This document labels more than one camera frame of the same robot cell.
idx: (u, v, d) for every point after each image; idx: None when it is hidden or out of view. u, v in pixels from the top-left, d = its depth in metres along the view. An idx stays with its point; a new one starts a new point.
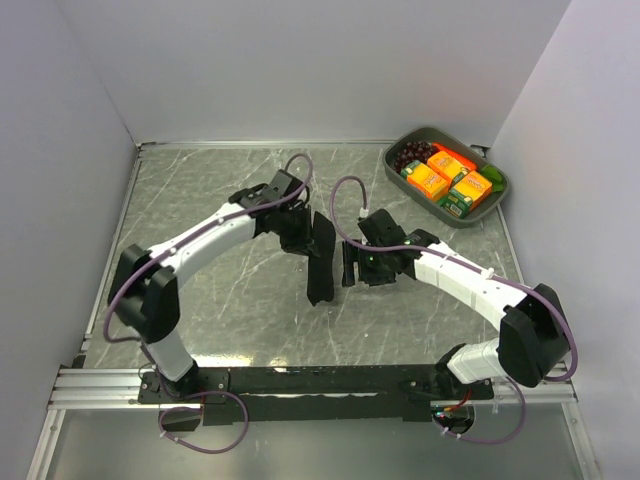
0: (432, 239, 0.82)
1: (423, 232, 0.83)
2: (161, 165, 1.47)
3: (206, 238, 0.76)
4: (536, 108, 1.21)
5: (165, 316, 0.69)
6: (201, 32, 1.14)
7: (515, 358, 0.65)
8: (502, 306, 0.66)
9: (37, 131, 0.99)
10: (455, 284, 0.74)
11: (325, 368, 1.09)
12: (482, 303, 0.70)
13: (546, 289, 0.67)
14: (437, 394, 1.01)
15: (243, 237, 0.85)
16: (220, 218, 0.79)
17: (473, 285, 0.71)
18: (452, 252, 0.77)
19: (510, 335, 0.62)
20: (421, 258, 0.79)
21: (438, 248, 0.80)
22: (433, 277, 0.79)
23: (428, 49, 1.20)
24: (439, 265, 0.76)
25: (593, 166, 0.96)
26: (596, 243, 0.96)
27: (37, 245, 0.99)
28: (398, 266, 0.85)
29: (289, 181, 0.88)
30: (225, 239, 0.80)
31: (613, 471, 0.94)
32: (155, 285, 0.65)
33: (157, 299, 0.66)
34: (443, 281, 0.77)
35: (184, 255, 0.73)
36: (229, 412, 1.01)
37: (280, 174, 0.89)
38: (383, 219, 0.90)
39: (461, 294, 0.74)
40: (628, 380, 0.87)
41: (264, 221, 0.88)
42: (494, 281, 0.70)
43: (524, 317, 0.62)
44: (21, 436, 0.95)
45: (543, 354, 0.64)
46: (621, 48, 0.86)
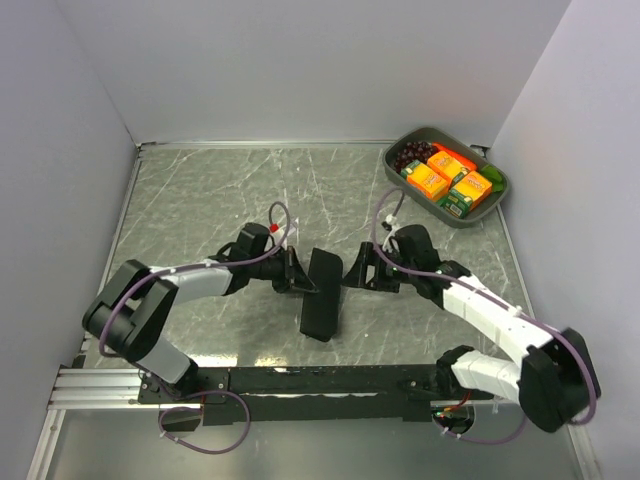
0: (464, 271, 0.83)
1: (456, 264, 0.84)
2: (161, 165, 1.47)
3: (196, 274, 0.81)
4: (536, 109, 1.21)
5: (148, 334, 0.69)
6: (201, 32, 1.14)
7: (536, 401, 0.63)
8: (524, 345, 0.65)
9: (37, 130, 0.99)
10: (482, 317, 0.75)
11: (325, 368, 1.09)
12: (505, 339, 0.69)
13: (574, 335, 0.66)
14: (437, 394, 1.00)
15: (217, 289, 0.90)
16: (206, 264, 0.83)
17: (499, 321, 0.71)
18: (482, 286, 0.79)
19: (530, 375, 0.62)
20: (451, 288, 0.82)
21: (468, 280, 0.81)
22: (461, 308, 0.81)
23: (428, 49, 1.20)
24: (467, 296, 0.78)
25: (593, 169, 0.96)
26: (597, 245, 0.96)
27: (37, 245, 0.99)
28: (428, 294, 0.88)
29: (253, 236, 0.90)
30: (208, 283, 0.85)
31: (614, 472, 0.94)
32: (159, 293, 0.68)
33: (158, 308, 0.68)
34: (471, 313, 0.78)
35: (181, 278, 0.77)
36: (229, 411, 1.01)
37: (242, 231, 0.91)
38: (423, 241, 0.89)
39: (487, 330, 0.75)
40: (628, 381, 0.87)
41: (235, 284, 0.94)
42: (520, 320, 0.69)
43: (547, 359, 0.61)
44: (21, 436, 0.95)
45: (566, 400, 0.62)
46: (620, 50, 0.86)
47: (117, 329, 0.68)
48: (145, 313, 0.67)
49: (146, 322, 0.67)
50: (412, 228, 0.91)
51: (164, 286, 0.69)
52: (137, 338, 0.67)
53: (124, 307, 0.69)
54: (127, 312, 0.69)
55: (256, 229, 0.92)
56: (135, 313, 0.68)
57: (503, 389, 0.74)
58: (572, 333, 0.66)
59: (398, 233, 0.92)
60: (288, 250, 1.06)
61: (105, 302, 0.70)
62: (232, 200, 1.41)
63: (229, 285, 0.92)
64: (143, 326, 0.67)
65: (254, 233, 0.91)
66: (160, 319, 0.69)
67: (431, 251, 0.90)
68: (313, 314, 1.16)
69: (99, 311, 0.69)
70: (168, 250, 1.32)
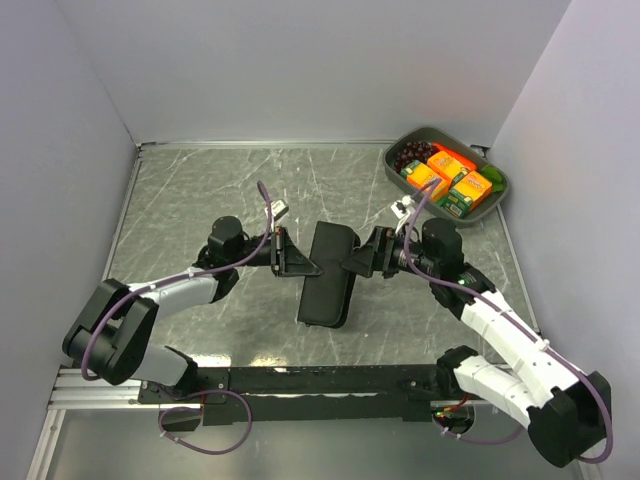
0: (488, 285, 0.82)
1: (480, 276, 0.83)
2: (161, 165, 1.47)
3: (178, 286, 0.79)
4: (535, 109, 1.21)
5: (132, 353, 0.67)
6: (201, 32, 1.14)
7: (549, 439, 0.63)
8: (550, 386, 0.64)
9: (37, 130, 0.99)
10: (504, 343, 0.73)
11: (325, 368, 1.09)
12: (528, 372, 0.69)
13: (600, 378, 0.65)
14: (437, 394, 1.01)
15: (204, 298, 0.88)
16: (189, 274, 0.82)
17: (525, 353, 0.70)
18: (507, 308, 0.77)
19: (550, 417, 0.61)
20: (474, 303, 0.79)
21: (493, 298, 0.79)
22: (481, 326, 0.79)
23: (427, 49, 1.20)
24: (491, 318, 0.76)
25: (593, 170, 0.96)
26: (598, 246, 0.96)
27: (37, 245, 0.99)
28: (446, 301, 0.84)
29: (224, 242, 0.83)
30: (193, 293, 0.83)
31: (613, 472, 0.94)
32: (138, 312, 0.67)
33: (137, 328, 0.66)
34: (491, 334, 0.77)
35: (161, 293, 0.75)
36: (229, 411, 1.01)
37: (211, 238, 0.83)
38: (454, 247, 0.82)
39: (507, 355, 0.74)
40: (628, 383, 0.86)
41: (223, 288, 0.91)
42: (547, 356, 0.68)
43: (572, 406, 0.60)
44: (22, 436, 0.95)
45: (580, 441, 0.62)
46: (619, 49, 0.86)
47: (97, 353, 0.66)
48: (125, 334, 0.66)
49: (126, 343, 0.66)
50: (443, 227, 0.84)
51: (143, 305, 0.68)
52: (120, 360, 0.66)
53: (105, 329, 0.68)
54: (108, 334, 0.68)
55: (228, 235, 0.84)
56: (117, 335, 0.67)
57: (509, 406, 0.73)
58: (598, 377, 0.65)
59: (427, 228, 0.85)
60: (276, 233, 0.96)
61: (84, 327, 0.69)
62: (232, 200, 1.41)
63: (216, 290, 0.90)
64: (124, 348, 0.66)
65: (224, 238, 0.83)
66: (141, 337, 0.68)
67: (459, 256, 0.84)
68: (315, 298, 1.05)
69: (80, 336, 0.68)
70: (168, 250, 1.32)
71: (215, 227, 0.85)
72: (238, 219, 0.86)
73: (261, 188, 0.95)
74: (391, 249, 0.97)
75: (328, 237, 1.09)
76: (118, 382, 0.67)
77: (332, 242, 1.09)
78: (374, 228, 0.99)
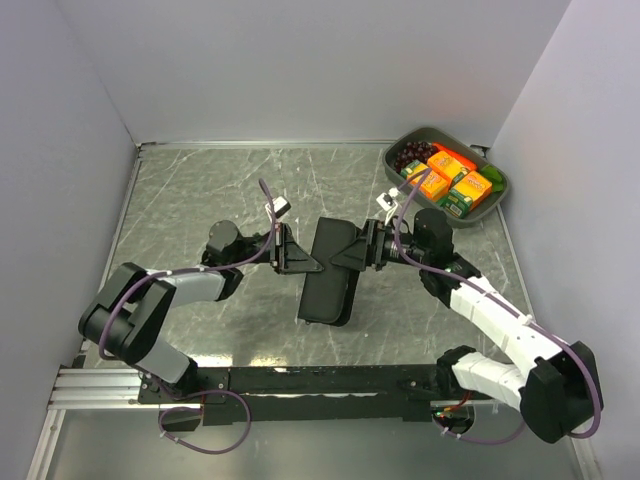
0: (474, 272, 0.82)
1: (466, 264, 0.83)
2: (161, 165, 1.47)
3: (189, 277, 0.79)
4: (536, 108, 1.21)
5: (149, 334, 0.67)
6: (201, 32, 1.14)
7: (537, 413, 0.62)
8: (534, 357, 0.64)
9: (37, 130, 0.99)
10: (489, 322, 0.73)
11: (325, 368, 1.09)
12: (514, 347, 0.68)
13: (585, 349, 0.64)
14: (437, 393, 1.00)
15: (208, 295, 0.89)
16: (199, 268, 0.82)
17: (508, 329, 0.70)
18: (491, 290, 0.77)
19: (535, 387, 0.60)
20: (460, 288, 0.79)
21: (478, 282, 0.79)
22: (468, 310, 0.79)
23: (428, 49, 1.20)
24: (476, 300, 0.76)
25: (593, 170, 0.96)
26: (598, 245, 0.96)
27: (37, 245, 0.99)
28: (434, 290, 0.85)
29: (222, 248, 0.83)
30: (202, 287, 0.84)
31: (614, 472, 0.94)
32: (157, 294, 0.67)
33: (155, 310, 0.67)
34: (478, 316, 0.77)
35: (176, 281, 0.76)
36: (229, 411, 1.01)
37: (209, 244, 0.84)
38: (445, 239, 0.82)
39: (494, 335, 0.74)
40: (629, 383, 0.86)
41: (228, 287, 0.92)
42: (530, 330, 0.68)
43: (555, 373, 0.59)
44: (22, 436, 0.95)
45: (569, 413, 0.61)
46: (620, 46, 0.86)
47: (114, 332, 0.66)
48: (144, 314, 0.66)
49: (145, 324, 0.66)
50: (436, 218, 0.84)
51: (162, 287, 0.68)
52: (137, 340, 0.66)
53: (122, 308, 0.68)
54: (125, 314, 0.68)
55: (227, 242, 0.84)
56: (135, 315, 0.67)
57: (504, 393, 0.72)
58: (582, 347, 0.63)
59: (419, 220, 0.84)
60: (276, 228, 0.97)
61: (102, 305, 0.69)
62: (232, 200, 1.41)
63: (221, 289, 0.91)
64: (143, 328, 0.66)
65: (221, 244, 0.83)
66: (158, 319, 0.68)
67: (448, 246, 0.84)
68: (315, 294, 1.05)
69: (97, 314, 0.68)
70: (168, 250, 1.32)
71: (212, 233, 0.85)
72: (233, 223, 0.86)
73: (264, 188, 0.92)
74: (382, 242, 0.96)
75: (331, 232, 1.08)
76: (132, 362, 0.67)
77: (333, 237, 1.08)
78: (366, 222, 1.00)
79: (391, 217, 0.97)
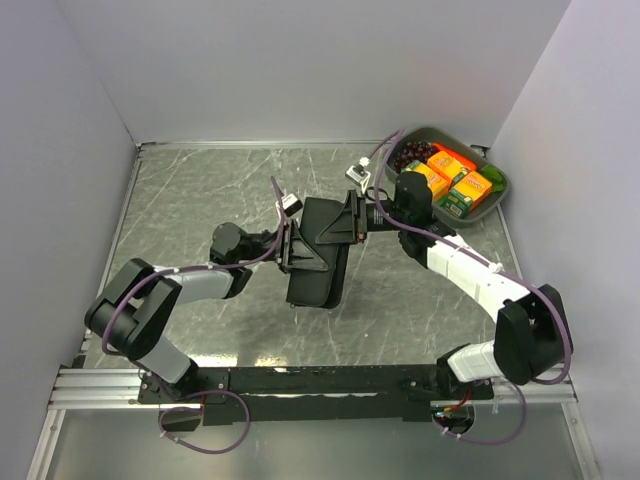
0: (450, 231, 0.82)
1: (443, 225, 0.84)
2: (161, 166, 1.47)
3: (198, 275, 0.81)
4: (535, 108, 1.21)
5: (152, 331, 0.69)
6: (200, 31, 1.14)
7: (508, 354, 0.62)
8: (502, 299, 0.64)
9: (37, 130, 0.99)
10: (462, 274, 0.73)
11: (325, 368, 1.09)
12: (484, 295, 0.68)
13: (552, 290, 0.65)
14: (437, 393, 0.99)
15: (217, 292, 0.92)
16: (209, 265, 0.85)
17: (479, 277, 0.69)
18: (464, 244, 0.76)
19: (503, 327, 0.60)
20: (435, 247, 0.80)
21: (452, 239, 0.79)
22: (443, 266, 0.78)
23: (428, 49, 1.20)
24: (449, 255, 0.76)
25: (593, 169, 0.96)
26: (598, 243, 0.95)
27: (37, 245, 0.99)
28: (412, 251, 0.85)
29: (225, 252, 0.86)
30: (210, 284, 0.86)
31: (614, 472, 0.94)
32: (163, 292, 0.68)
33: (162, 304, 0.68)
34: (452, 271, 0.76)
35: (184, 278, 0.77)
36: (230, 411, 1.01)
37: (213, 248, 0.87)
38: (425, 202, 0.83)
39: (467, 286, 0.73)
40: (628, 381, 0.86)
41: (236, 287, 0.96)
42: (499, 275, 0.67)
43: (521, 313, 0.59)
44: (21, 435, 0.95)
45: (539, 354, 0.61)
46: (620, 47, 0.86)
47: (118, 329, 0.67)
48: (147, 312, 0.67)
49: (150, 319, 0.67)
50: (416, 179, 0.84)
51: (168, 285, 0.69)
52: (139, 337, 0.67)
53: (127, 304, 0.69)
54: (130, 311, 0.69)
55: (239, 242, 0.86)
56: (138, 312, 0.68)
57: (489, 364, 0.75)
58: (549, 287, 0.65)
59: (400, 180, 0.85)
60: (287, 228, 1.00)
61: (108, 300, 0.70)
62: (232, 200, 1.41)
63: (229, 288, 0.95)
64: (146, 325, 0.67)
65: (225, 248, 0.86)
66: (162, 318, 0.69)
67: (429, 208, 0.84)
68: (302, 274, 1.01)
69: (102, 309, 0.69)
70: (168, 250, 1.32)
71: (216, 236, 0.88)
72: (237, 225, 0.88)
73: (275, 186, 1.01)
74: (365, 213, 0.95)
75: (319, 212, 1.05)
76: (134, 357, 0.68)
77: (320, 216, 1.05)
78: (348, 193, 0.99)
79: (366, 186, 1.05)
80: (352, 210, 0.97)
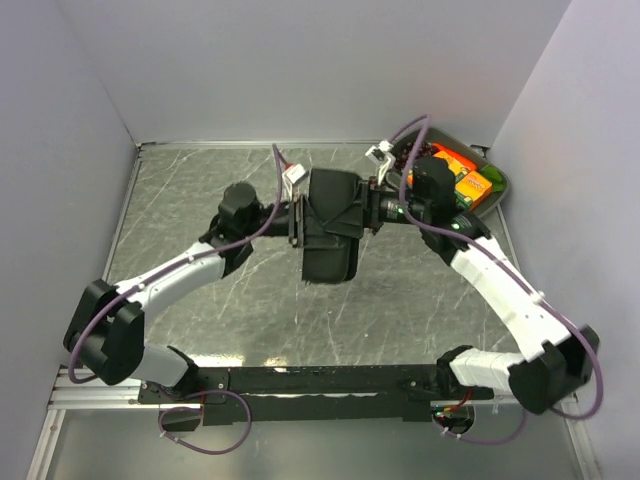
0: (482, 231, 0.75)
1: (474, 220, 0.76)
2: (161, 166, 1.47)
3: (174, 277, 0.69)
4: (535, 108, 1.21)
5: (123, 359, 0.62)
6: (201, 31, 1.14)
7: (528, 389, 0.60)
8: (538, 337, 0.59)
9: (37, 130, 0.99)
10: (497, 294, 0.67)
11: (325, 368, 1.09)
12: (517, 324, 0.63)
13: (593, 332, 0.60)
14: (437, 393, 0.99)
15: (211, 275, 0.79)
16: (190, 258, 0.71)
17: (516, 303, 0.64)
18: (503, 257, 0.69)
19: (536, 369, 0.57)
20: (467, 251, 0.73)
21: (488, 245, 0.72)
22: (474, 275, 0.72)
23: (428, 49, 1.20)
24: (485, 267, 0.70)
25: (593, 169, 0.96)
26: (598, 242, 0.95)
27: (37, 245, 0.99)
28: (437, 247, 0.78)
29: (236, 213, 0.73)
30: (197, 276, 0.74)
31: (614, 472, 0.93)
32: (117, 325, 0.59)
33: (119, 338, 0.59)
34: (483, 284, 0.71)
35: (153, 291, 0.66)
36: (229, 412, 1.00)
37: (221, 207, 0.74)
38: (448, 188, 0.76)
39: (498, 304, 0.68)
40: (628, 381, 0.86)
41: (234, 261, 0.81)
42: (539, 308, 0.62)
43: (560, 362, 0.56)
44: (21, 435, 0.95)
45: (558, 395, 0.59)
46: (620, 46, 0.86)
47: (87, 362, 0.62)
48: (108, 347, 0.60)
49: (113, 353, 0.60)
50: (436, 165, 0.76)
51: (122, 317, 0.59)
52: (109, 369, 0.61)
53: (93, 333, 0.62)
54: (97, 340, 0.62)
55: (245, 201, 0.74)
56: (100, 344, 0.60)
57: (497, 379, 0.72)
58: (591, 330, 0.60)
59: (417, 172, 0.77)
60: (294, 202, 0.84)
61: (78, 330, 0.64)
62: None
63: (226, 266, 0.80)
64: (112, 359, 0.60)
65: (235, 207, 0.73)
66: (129, 346, 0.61)
67: (452, 197, 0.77)
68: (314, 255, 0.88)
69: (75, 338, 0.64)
70: (168, 250, 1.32)
71: (225, 196, 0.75)
72: (246, 189, 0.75)
73: (275, 151, 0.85)
74: (377, 203, 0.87)
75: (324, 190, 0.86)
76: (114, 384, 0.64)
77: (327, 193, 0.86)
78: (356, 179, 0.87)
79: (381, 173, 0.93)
80: (362, 201, 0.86)
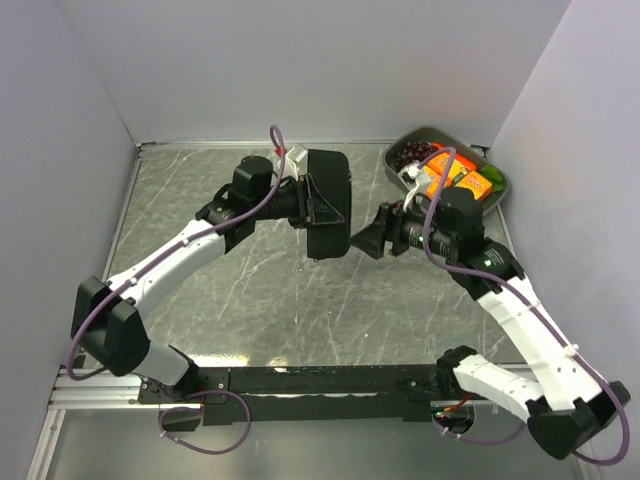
0: (516, 271, 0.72)
1: (507, 257, 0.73)
2: (161, 166, 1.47)
3: (168, 265, 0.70)
4: (535, 107, 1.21)
5: (126, 352, 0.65)
6: (201, 30, 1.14)
7: (550, 437, 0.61)
8: (572, 395, 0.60)
9: (37, 129, 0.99)
10: (527, 341, 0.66)
11: (325, 368, 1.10)
12: (549, 376, 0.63)
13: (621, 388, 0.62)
14: (437, 393, 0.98)
15: (213, 255, 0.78)
16: (185, 241, 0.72)
17: (551, 357, 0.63)
18: (537, 302, 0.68)
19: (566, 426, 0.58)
20: (500, 292, 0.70)
21: (520, 287, 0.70)
22: (501, 315, 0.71)
23: (428, 49, 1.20)
24: (518, 312, 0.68)
25: (593, 168, 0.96)
26: (598, 242, 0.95)
27: (37, 244, 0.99)
28: (466, 283, 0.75)
29: (250, 177, 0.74)
30: (193, 260, 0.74)
31: (614, 472, 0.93)
32: (115, 323, 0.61)
33: (117, 335, 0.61)
34: (511, 327, 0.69)
35: (146, 284, 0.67)
36: (229, 412, 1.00)
37: (237, 173, 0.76)
38: (476, 221, 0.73)
39: (526, 351, 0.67)
40: (628, 381, 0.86)
41: (236, 235, 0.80)
42: (573, 363, 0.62)
43: (591, 420, 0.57)
44: (22, 435, 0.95)
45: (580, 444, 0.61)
46: (620, 45, 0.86)
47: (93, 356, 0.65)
48: (109, 344, 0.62)
49: (116, 349, 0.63)
50: (462, 197, 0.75)
51: (118, 316, 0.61)
52: (115, 363, 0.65)
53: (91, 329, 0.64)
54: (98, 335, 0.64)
55: (253, 167, 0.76)
56: (101, 339, 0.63)
57: (509, 402, 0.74)
58: (621, 388, 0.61)
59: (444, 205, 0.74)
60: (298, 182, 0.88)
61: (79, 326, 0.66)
62: None
63: (228, 240, 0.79)
64: (116, 354, 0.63)
65: (252, 172, 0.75)
66: (128, 340, 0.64)
67: (480, 229, 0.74)
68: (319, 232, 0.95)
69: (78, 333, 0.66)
70: None
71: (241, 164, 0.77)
72: (262, 160, 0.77)
73: (272, 131, 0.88)
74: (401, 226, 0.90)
75: (323, 168, 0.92)
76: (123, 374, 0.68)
77: (325, 172, 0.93)
78: (380, 208, 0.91)
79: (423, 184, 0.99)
80: (384, 224, 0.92)
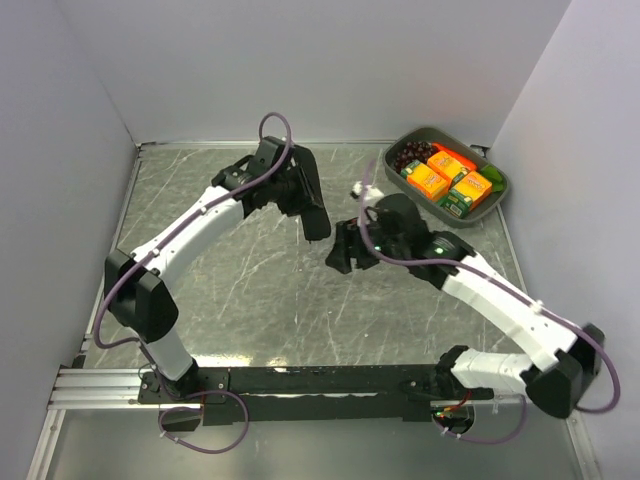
0: (467, 250, 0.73)
1: (455, 241, 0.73)
2: (161, 166, 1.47)
3: (189, 233, 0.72)
4: (535, 106, 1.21)
5: (158, 320, 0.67)
6: (200, 29, 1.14)
7: (549, 395, 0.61)
8: (553, 349, 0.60)
9: (37, 128, 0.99)
10: (496, 311, 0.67)
11: (325, 368, 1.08)
12: (526, 338, 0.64)
13: (595, 330, 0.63)
14: (437, 394, 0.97)
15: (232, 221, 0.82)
16: (203, 209, 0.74)
17: (521, 319, 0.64)
18: (493, 273, 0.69)
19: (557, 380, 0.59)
20: (457, 274, 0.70)
21: (475, 265, 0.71)
22: (467, 295, 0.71)
23: (427, 48, 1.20)
24: (479, 286, 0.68)
25: (593, 166, 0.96)
26: (598, 240, 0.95)
27: (37, 243, 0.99)
28: (425, 274, 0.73)
29: (274, 150, 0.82)
30: (211, 228, 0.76)
31: (615, 472, 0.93)
32: (143, 294, 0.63)
33: (148, 305, 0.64)
34: (479, 302, 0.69)
35: (169, 255, 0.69)
36: (229, 411, 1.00)
37: (263, 143, 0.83)
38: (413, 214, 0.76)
39: (499, 321, 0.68)
40: (628, 380, 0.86)
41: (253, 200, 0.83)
42: (542, 318, 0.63)
43: (575, 369, 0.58)
44: (21, 435, 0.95)
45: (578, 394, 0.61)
46: (620, 42, 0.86)
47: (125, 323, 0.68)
48: (139, 313, 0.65)
49: (147, 317, 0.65)
50: (398, 200, 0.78)
51: (145, 286, 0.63)
52: (147, 331, 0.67)
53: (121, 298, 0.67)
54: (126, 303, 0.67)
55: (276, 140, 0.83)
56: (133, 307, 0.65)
57: (505, 381, 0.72)
58: (594, 329, 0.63)
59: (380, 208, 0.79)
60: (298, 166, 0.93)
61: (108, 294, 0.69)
62: None
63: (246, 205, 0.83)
64: (149, 322, 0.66)
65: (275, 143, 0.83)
66: (160, 309, 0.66)
67: (421, 224, 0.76)
68: (312, 218, 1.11)
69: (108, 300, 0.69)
70: None
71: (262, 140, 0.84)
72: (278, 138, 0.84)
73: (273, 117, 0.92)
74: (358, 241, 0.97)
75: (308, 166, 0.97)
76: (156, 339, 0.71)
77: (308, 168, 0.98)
78: (338, 225, 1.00)
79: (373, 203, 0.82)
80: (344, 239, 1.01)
